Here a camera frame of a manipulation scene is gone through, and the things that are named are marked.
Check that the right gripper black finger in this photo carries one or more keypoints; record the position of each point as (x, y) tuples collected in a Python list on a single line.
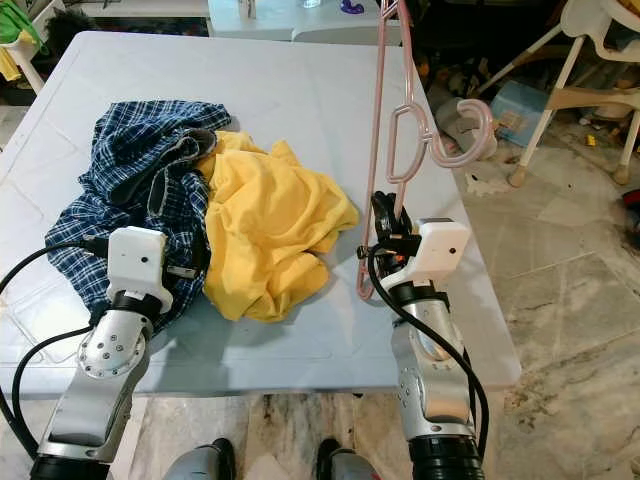
[(385, 217)]

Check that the pink plastic hanger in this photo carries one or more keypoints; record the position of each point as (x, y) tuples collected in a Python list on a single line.
[(490, 132)]

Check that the yellow shirt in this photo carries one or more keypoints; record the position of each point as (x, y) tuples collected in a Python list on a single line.
[(275, 230)]

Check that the white plastic folding table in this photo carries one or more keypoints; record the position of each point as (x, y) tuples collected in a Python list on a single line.
[(310, 80)]

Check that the light blue plastic box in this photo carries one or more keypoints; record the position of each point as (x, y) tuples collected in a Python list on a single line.
[(520, 110)]

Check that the grey right robot leg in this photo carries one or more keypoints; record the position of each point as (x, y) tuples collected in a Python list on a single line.
[(348, 464)]

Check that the pale grey side table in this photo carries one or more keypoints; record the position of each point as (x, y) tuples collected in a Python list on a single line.
[(290, 25)]

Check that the white plastic high chair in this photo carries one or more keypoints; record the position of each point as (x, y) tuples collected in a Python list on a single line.
[(595, 20)]

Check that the green cloth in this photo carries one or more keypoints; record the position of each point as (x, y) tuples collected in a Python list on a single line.
[(18, 25)]

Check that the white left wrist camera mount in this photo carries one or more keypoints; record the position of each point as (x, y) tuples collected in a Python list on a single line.
[(140, 262)]

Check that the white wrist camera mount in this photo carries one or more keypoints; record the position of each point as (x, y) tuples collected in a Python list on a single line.
[(140, 262), (440, 245)]

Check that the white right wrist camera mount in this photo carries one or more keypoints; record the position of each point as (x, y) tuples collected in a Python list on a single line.
[(440, 245)]

